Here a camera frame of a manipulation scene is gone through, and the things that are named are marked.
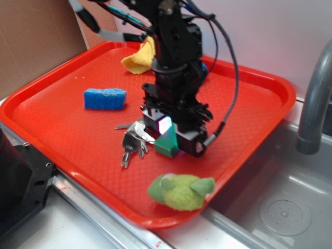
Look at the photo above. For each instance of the blue sponge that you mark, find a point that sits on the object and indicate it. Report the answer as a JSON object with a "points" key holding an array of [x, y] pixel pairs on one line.
{"points": [[105, 99]]}

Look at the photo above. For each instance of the yellow cloth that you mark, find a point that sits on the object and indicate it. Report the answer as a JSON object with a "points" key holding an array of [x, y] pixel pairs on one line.
{"points": [[141, 61]]}

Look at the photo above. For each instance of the bunch of silver keys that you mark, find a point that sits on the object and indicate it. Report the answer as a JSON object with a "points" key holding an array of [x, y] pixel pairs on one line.
{"points": [[135, 140]]}

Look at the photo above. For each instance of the red plastic tray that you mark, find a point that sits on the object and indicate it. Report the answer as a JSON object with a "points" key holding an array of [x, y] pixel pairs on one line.
{"points": [[83, 143]]}

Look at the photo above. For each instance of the grey faucet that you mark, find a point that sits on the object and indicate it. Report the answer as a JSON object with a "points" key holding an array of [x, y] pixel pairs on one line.
{"points": [[315, 117]]}

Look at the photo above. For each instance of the blue toy bottle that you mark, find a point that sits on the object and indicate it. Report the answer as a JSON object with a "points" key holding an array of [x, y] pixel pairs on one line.
{"points": [[205, 70]]}

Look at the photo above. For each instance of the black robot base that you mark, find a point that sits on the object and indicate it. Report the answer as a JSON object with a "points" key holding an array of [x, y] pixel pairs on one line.
{"points": [[26, 176]]}

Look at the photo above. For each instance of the grey sink basin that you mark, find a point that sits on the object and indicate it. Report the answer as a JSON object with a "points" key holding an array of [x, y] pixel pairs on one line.
{"points": [[279, 198]]}

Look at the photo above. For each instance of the brown cardboard panel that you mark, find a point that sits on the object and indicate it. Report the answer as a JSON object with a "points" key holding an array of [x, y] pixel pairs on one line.
{"points": [[36, 37]]}

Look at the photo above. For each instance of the green rectangular block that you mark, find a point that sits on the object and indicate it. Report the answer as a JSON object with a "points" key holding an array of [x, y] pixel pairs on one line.
{"points": [[166, 144]]}

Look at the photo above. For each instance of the green plush toy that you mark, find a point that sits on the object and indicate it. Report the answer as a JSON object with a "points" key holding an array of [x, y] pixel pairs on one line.
{"points": [[181, 192]]}

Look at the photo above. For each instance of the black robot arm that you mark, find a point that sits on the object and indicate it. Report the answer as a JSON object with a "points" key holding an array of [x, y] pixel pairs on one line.
{"points": [[177, 39]]}

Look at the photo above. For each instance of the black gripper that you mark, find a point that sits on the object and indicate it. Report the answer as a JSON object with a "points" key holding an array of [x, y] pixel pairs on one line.
{"points": [[173, 98]]}

